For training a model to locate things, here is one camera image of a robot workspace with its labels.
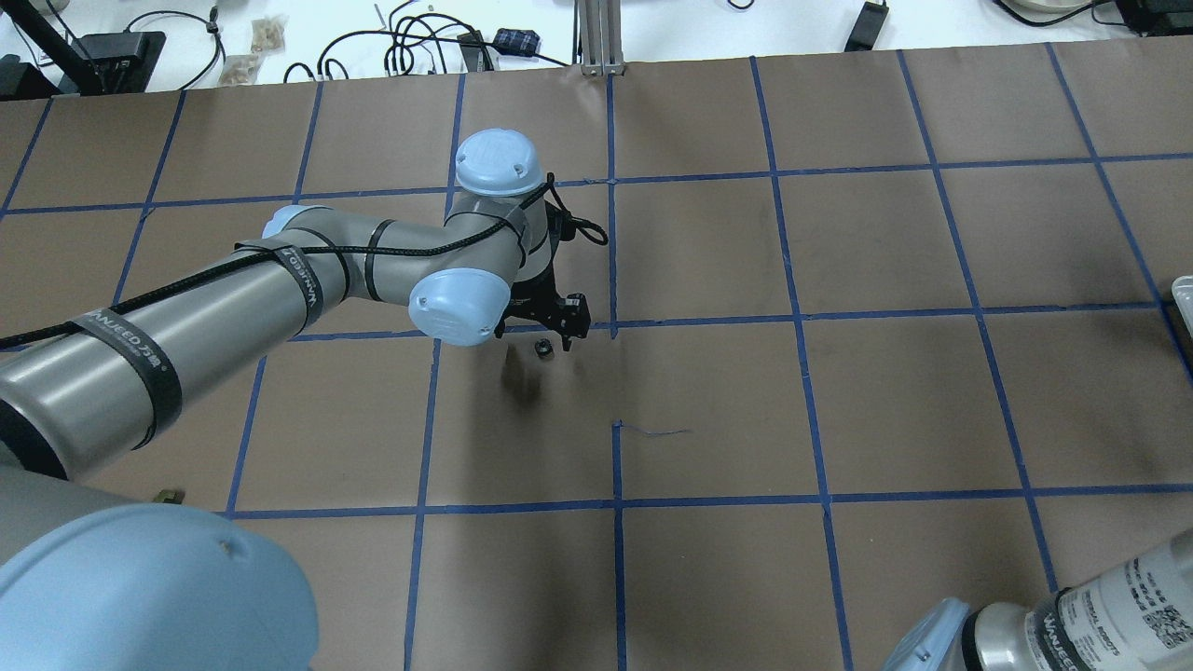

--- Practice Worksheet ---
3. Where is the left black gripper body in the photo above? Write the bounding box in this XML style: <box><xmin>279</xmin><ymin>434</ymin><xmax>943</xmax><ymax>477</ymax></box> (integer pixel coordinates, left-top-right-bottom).
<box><xmin>494</xmin><ymin>265</ymin><xmax>571</xmax><ymax>338</ymax></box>

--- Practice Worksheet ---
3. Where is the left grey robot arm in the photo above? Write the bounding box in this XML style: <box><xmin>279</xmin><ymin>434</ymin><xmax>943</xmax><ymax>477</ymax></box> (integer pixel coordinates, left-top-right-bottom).
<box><xmin>1</xmin><ymin>129</ymin><xmax>608</xmax><ymax>670</ymax></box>

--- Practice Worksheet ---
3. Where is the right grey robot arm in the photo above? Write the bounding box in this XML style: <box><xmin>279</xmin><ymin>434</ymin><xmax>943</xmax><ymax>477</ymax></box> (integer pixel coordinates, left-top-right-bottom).
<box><xmin>882</xmin><ymin>530</ymin><xmax>1192</xmax><ymax>670</ymax></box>

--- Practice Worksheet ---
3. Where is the silver metal tray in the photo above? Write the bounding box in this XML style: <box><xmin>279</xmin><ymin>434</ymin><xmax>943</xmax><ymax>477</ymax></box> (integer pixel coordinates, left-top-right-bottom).
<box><xmin>1169</xmin><ymin>273</ymin><xmax>1193</xmax><ymax>364</ymax></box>

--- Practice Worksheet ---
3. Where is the small blue checkered device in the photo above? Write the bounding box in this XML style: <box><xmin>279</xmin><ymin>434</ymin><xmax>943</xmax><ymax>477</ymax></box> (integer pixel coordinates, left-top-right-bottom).
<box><xmin>492</xmin><ymin>27</ymin><xmax>542</xmax><ymax>57</ymax></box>

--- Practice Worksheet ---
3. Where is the olive green brake shoe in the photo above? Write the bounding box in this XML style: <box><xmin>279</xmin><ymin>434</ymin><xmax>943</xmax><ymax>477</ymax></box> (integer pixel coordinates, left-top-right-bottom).
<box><xmin>152</xmin><ymin>490</ymin><xmax>185</xmax><ymax>505</ymax></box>

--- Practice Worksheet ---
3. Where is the black power adapter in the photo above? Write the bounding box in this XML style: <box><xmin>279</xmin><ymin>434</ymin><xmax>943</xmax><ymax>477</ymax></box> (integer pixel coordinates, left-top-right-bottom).
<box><xmin>843</xmin><ymin>1</ymin><xmax>890</xmax><ymax>53</ymax></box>

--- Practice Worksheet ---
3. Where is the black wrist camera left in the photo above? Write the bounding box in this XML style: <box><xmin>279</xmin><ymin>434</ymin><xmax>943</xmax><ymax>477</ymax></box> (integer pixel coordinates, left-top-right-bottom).
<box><xmin>545</xmin><ymin>202</ymin><xmax>577</xmax><ymax>251</ymax></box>

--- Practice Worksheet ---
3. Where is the aluminium frame post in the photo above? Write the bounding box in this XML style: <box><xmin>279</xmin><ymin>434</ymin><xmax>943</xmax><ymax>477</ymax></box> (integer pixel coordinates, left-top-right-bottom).
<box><xmin>571</xmin><ymin>1</ymin><xmax>625</xmax><ymax>76</ymax></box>

